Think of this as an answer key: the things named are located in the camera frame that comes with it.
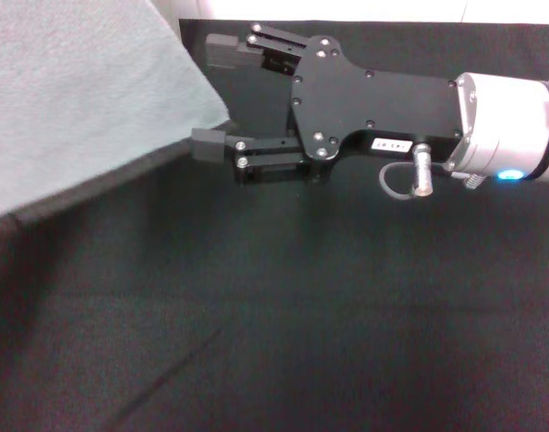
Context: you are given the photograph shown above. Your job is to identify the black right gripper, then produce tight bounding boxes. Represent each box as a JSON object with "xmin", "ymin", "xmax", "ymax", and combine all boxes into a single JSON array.
[{"xmin": 191, "ymin": 22, "xmax": 464, "ymax": 187}]

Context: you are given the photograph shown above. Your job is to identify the right gripper cable metal plugs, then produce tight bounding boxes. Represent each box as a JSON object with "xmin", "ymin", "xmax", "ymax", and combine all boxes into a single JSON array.
[{"xmin": 380, "ymin": 142, "xmax": 487, "ymax": 200}]

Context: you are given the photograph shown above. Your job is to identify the black tablecloth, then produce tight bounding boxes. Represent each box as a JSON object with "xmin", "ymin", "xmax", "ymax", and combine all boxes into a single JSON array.
[{"xmin": 0, "ymin": 18, "xmax": 549, "ymax": 432}]

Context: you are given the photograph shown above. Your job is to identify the yellow grey towel black edge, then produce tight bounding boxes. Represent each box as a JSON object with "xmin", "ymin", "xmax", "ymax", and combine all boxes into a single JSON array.
[{"xmin": 0, "ymin": 0, "xmax": 234, "ymax": 222}]

